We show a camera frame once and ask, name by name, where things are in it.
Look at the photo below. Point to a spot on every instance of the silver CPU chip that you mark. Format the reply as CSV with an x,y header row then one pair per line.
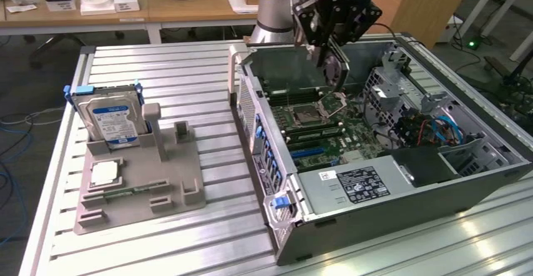
x,y
104,173

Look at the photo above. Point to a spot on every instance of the blue expansion slot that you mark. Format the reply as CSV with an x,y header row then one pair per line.
x,y
308,153

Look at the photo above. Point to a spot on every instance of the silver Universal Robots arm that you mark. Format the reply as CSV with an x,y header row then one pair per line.
x,y
271,13

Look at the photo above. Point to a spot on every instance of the metal disk bay cage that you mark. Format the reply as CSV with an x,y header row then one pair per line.
x,y
387,101

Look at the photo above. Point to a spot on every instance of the black and white box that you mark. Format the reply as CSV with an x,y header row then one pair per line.
x,y
58,1

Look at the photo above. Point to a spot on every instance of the black RAM stick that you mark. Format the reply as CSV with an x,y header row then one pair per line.
x,y
312,134

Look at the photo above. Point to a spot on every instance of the white paper stack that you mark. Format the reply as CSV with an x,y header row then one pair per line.
x,y
239,2

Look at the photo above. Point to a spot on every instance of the blue case latch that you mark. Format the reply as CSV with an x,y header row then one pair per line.
x,y
280,202

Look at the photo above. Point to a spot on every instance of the metal socket cover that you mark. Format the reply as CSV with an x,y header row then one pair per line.
x,y
335,101

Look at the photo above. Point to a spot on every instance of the dark grey PC case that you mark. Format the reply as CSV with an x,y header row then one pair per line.
x,y
375,226

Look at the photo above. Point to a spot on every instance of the hard disk in blue caddy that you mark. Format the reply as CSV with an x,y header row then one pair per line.
x,y
112,120

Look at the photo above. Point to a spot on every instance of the wooden desk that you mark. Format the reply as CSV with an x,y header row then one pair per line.
x,y
187,13

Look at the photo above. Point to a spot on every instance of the white tape roll on box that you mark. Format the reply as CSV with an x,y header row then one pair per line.
x,y
96,4

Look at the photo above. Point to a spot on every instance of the grey parts rack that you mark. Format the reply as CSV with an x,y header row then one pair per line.
x,y
142,201

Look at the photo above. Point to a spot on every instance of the white paper card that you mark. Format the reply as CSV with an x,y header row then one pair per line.
x,y
20,8

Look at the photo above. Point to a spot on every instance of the grey power supply unit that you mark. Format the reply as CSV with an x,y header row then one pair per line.
x,y
334,195

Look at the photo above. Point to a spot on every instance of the white labelled box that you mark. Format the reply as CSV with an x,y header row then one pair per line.
x,y
126,2

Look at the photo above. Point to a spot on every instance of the white table frame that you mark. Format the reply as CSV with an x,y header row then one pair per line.
x,y
500,1

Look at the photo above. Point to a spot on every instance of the CPU socket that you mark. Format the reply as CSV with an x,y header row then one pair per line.
x,y
306,114

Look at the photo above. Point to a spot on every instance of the green RAM stick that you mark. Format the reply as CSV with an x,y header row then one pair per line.
x,y
124,192

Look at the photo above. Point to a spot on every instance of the wooden cabinet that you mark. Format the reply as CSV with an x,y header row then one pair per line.
x,y
416,4

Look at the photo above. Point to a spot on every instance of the black graphics card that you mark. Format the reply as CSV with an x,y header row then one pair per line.
x,y
338,70

